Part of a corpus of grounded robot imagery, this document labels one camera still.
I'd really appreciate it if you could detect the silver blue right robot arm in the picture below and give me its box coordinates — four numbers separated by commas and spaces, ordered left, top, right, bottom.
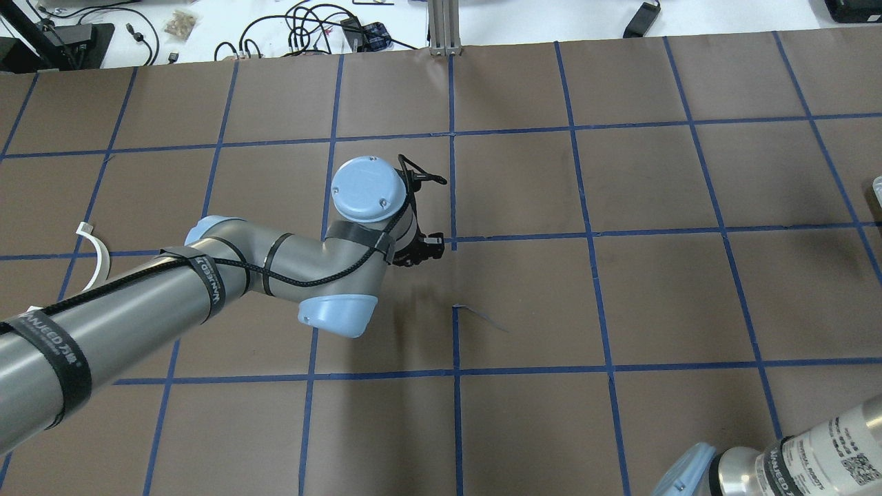
414, 225, 880, 495

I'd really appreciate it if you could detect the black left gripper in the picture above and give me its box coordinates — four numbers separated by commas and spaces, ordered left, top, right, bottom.
393, 220, 445, 267

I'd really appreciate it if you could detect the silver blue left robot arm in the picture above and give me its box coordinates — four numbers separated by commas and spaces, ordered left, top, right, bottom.
1, 155, 447, 454

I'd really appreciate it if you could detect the black monitor stand base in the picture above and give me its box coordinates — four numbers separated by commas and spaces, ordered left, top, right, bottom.
1, 24, 116, 74

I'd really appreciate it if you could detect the white curved plastic clamp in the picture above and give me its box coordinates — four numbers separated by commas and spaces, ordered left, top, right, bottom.
75, 222, 112, 290

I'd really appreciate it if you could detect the bag of small parts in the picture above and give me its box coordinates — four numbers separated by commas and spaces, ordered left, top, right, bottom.
163, 9, 198, 41

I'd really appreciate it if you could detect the black power adapter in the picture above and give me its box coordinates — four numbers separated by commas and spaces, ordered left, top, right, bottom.
622, 1, 662, 39

